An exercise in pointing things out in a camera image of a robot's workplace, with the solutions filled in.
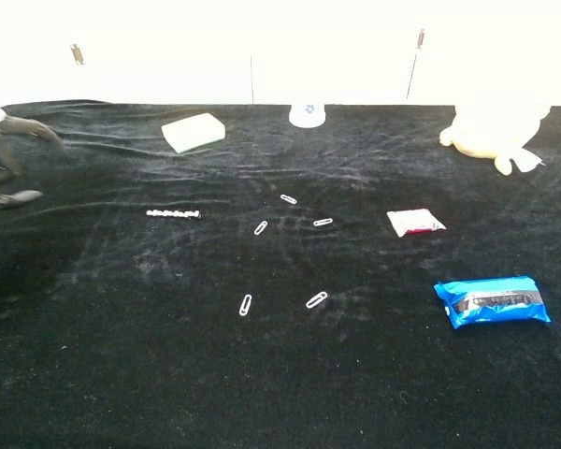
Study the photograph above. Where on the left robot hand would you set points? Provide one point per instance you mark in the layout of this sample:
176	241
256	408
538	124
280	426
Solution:
9	127

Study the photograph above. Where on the white paper clip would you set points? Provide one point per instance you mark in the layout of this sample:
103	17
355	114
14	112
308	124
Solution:
261	227
288	198
245	305
316	299
322	222

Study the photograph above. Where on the metal screen hinge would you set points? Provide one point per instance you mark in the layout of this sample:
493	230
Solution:
77	53
420	39

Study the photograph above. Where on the yellow sponge block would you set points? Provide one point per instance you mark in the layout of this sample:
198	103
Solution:
191	131

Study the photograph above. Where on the white paper cup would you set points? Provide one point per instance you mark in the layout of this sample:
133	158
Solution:
306	117

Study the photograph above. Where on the black velvet tablecloth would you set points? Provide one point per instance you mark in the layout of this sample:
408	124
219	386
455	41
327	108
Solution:
262	374

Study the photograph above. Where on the red snack packet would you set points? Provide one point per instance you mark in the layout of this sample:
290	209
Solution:
413	222

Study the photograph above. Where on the yellow plush toy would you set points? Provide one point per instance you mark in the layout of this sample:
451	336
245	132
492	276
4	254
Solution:
491	133

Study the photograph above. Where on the blue snack package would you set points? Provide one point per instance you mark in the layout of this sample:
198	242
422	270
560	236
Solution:
491	301

